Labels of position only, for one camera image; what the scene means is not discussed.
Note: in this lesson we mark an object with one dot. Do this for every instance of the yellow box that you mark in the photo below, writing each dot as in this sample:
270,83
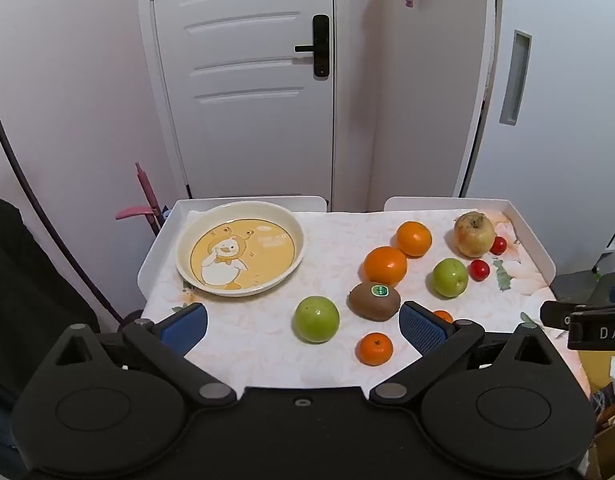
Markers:
600,367

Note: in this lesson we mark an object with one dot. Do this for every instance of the brown kiwi with green sticker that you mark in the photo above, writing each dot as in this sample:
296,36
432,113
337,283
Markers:
375,302

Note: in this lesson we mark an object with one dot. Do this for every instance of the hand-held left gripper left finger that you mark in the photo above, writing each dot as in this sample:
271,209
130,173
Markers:
185,329

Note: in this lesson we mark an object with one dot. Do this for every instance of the medium orange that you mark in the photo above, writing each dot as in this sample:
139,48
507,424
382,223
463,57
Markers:
414,238

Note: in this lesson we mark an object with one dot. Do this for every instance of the cream plate with duck print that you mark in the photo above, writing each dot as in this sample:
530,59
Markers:
240,250

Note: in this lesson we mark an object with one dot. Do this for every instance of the red cherry tomato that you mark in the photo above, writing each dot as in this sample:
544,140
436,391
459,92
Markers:
479,270
499,245

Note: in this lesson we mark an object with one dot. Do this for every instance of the yellow-red apple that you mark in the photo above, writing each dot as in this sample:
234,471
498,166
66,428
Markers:
474,235

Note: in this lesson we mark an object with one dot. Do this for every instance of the dark cloth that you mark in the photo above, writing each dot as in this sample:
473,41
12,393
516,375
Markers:
27,285

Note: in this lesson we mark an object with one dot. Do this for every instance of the small mandarin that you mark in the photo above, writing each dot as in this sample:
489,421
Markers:
375,350
443,316

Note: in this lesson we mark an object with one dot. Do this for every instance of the small green apple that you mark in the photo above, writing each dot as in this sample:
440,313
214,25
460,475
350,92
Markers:
450,278

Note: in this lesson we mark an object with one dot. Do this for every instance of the black curved tube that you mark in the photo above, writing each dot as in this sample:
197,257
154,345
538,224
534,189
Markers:
17,160

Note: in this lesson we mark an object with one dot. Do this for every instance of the large orange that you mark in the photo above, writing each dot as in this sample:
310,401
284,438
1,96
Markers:
385,266

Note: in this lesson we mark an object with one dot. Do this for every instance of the white rimmed tray table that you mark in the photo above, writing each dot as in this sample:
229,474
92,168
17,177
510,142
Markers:
155,260

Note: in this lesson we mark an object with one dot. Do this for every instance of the white sliding door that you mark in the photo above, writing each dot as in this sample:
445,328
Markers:
557,110

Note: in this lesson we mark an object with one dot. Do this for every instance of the large green apple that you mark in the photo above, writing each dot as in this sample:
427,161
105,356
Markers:
316,319

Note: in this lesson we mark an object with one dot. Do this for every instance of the white panel door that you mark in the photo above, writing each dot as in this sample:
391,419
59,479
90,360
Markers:
242,75

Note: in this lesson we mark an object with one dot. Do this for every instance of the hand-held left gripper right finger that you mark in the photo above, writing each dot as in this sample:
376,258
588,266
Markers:
423,331

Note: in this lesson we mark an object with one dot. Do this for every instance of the cardboard box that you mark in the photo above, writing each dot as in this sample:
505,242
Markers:
610,445

